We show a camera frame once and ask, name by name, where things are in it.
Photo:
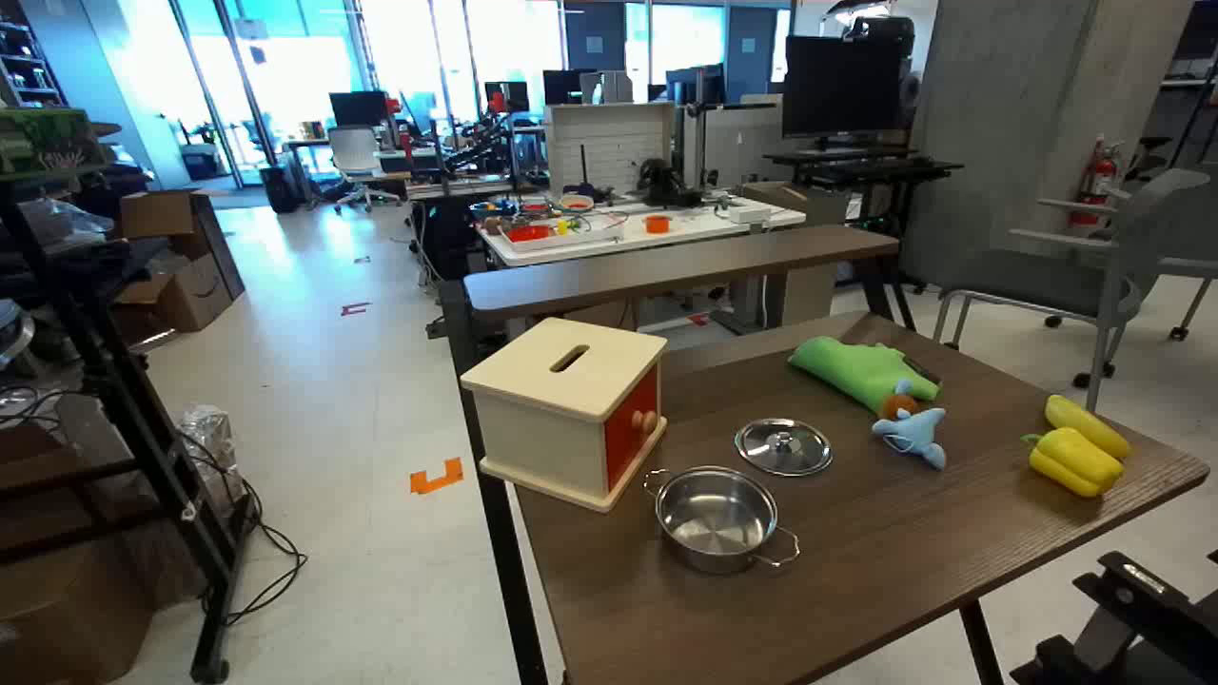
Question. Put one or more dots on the large black monitor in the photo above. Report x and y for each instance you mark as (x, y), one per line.
(844, 80)

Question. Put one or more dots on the yellow toy banana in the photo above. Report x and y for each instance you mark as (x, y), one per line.
(1088, 424)

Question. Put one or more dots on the closed cardboard box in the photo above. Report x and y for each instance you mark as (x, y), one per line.
(162, 215)

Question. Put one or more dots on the orange bowl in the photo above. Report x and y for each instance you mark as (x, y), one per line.
(658, 225)

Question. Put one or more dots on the white work table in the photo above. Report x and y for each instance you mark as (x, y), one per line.
(708, 225)

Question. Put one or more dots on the green plush toy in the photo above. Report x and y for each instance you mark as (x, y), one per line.
(862, 372)

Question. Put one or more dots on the black metal rack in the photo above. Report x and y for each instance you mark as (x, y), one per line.
(140, 433)

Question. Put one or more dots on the white partition panel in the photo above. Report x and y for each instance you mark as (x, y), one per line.
(609, 146)

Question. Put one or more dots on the white office chair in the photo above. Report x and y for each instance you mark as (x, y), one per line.
(359, 156)

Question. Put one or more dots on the yellow toy bell pepper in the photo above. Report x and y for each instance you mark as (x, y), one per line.
(1078, 458)

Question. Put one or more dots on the small steel pot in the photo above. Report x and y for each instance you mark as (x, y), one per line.
(719, 519)

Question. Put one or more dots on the red fire extinguisher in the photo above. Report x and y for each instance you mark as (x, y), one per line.
(1098, 176)

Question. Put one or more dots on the wooden box with orange drawer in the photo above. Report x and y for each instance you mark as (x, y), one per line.
(556, 384)

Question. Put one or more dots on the gray plastic chair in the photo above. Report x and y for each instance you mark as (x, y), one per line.
(1130, 240)

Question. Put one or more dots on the red tray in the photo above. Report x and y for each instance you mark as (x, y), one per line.
(526, 234)

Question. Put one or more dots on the small black monitor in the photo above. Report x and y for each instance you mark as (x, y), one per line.
(359, 107)

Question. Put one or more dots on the clear plastic bag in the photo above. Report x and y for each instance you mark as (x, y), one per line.
(210, 444)

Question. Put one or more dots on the black mounting platform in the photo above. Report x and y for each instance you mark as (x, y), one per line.
(1130, 612)

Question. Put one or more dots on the blue plush toy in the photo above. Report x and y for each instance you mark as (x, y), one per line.
(915, 437)

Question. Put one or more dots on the long brown wooden table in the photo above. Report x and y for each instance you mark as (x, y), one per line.
(659, 268)

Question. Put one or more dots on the open cardboard box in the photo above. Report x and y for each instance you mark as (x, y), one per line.
(193, 296)

